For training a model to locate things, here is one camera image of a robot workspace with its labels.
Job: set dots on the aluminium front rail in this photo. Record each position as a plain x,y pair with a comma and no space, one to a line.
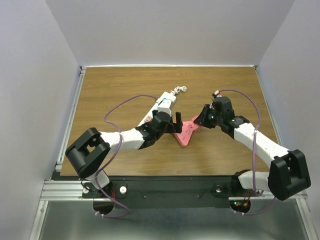
56,190

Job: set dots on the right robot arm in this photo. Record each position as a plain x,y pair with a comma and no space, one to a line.
288,171

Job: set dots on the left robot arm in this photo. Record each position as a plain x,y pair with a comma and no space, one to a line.
88,152

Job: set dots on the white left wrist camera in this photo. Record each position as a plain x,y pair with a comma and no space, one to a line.
165,106

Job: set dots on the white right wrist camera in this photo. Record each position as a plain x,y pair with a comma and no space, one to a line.
216,94

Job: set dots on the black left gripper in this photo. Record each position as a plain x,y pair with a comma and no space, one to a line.
176,127

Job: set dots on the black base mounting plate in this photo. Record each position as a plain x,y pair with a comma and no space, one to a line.
171,192

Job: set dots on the aluminium left side rail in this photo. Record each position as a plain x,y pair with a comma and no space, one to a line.
63,147

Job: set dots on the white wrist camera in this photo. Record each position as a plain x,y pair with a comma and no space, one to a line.
165,106
216,94

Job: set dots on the pink triangular power strip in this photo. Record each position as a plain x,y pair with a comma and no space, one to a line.
188,128

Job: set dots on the white multicolour power strip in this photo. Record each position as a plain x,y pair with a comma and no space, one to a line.
165,95

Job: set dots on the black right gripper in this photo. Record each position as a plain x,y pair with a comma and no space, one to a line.
202,119

